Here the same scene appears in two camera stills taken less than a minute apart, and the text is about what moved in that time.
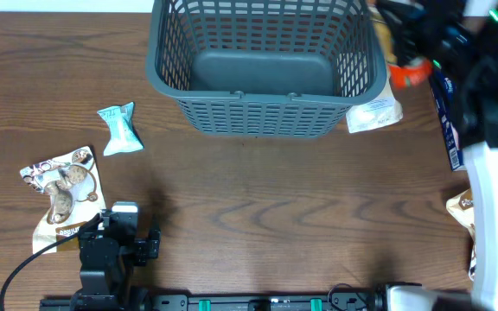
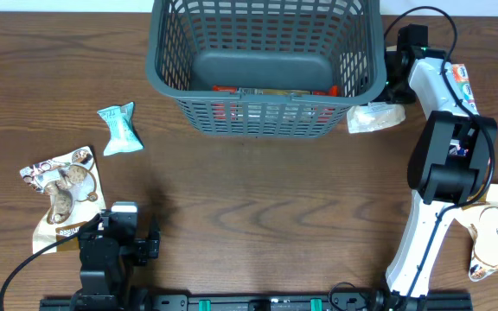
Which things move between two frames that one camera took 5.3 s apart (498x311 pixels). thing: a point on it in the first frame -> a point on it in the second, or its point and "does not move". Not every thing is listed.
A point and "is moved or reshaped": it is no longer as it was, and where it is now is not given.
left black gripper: (144, 248) does not move
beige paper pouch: (377, 113) does not move
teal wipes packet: (119, 121) does not move
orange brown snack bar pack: (415, 74) is moved or reshaped
